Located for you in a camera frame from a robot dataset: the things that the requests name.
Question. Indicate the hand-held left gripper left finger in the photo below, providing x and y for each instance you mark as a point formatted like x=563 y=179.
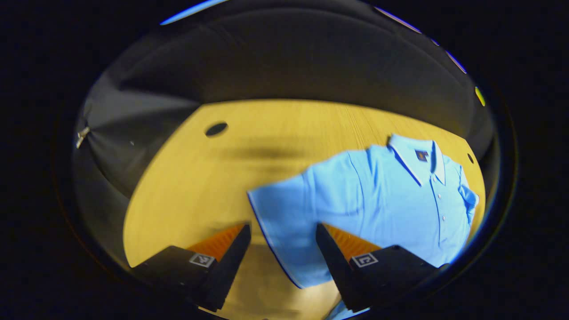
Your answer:
x=226 y=266

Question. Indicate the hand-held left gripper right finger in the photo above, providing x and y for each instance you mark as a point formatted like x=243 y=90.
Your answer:
x=333 y=266

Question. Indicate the light blue polo T-shirt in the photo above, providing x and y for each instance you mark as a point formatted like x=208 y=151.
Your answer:
x=378 y=200

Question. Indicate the white cloth clip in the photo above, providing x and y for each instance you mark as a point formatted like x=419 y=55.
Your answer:
x=82 y=134

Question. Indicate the black backdrop cloth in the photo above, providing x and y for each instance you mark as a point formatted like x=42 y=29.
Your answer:
x=266 y=58

